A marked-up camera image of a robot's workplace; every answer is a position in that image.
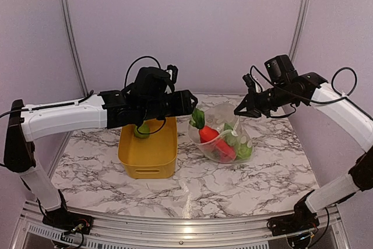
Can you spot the red toy chili pepper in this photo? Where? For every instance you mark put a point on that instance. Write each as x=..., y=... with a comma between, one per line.
x=214, y=146

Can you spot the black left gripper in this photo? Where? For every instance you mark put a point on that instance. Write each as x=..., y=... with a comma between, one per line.
x=184, y=105

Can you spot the aluminium corner post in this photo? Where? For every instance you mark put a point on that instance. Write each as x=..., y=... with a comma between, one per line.
x=299, y=26
x=73, y=47

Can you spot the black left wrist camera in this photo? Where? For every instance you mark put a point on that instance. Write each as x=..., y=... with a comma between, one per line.
x=152, y=82

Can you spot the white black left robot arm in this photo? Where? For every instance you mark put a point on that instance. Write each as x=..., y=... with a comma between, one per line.
x=109, y=109

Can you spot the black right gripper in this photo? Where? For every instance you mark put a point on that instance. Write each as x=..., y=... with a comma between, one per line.
x=250, y=101

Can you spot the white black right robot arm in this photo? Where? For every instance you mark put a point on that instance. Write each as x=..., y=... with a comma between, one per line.
x=336, y=134

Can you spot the green toy bitter gourd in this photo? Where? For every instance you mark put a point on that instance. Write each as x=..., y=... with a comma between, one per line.
x=230, y=137

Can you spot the green toy apple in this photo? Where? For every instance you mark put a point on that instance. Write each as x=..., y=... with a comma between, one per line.
x=243, y=151

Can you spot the green toy pear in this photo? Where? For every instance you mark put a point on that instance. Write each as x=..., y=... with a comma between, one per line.
x=142, y=132

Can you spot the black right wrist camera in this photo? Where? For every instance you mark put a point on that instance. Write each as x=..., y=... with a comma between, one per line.
x=281, y=70

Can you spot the right aluminium corner post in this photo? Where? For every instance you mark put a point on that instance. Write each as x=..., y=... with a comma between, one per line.
x=299, y=26

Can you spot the aluminium front frame rail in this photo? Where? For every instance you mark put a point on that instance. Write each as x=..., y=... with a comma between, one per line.
x=119, y=231

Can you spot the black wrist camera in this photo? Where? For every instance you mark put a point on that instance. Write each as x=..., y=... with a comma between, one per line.
x=152, y=82
x=281, y=70

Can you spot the yellow plastic basket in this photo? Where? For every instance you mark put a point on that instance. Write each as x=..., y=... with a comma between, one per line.
x=153, y=157

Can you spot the clear polka dot zip bag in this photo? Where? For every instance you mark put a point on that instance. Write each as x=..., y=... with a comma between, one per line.
x=216, y=117

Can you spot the left aluminium corner post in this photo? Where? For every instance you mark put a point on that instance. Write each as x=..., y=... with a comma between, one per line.
x=73, y=47

